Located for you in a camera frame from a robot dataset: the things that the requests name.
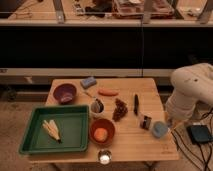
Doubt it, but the yellow corn cob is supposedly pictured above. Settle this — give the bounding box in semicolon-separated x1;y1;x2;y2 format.
42;120;61;143

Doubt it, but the green plastic tray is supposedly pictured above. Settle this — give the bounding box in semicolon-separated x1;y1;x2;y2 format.
19;105;89;154

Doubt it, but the small dark box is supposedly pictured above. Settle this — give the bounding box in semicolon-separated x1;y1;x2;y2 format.
140;115;152;130

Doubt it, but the blue plastic cup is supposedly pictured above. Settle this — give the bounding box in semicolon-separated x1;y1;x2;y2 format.
152;121;168;138

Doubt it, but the orange bowl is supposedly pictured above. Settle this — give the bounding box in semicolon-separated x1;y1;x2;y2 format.
89;119;115;146

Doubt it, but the blue sponge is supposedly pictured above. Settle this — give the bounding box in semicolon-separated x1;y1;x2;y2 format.
80;77;97;89

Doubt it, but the wooden table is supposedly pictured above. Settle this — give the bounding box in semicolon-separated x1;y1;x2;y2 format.
28;78;179;163

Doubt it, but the orange ball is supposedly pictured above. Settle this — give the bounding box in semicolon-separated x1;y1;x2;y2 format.
94;128;108;142

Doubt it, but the purple bowl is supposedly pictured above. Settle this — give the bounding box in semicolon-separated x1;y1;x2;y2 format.
53;83;77;104

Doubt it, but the brown grape bunch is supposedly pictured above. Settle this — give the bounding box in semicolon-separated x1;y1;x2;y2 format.
112;98;128;122

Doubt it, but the orange carrot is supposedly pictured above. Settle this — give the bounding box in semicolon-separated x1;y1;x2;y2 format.
98;89;119;96

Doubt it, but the black foot pedal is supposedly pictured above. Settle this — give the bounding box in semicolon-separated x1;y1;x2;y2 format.
187;125;212;144

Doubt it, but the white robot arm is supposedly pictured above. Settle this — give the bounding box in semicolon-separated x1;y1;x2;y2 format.
165;63;213;120

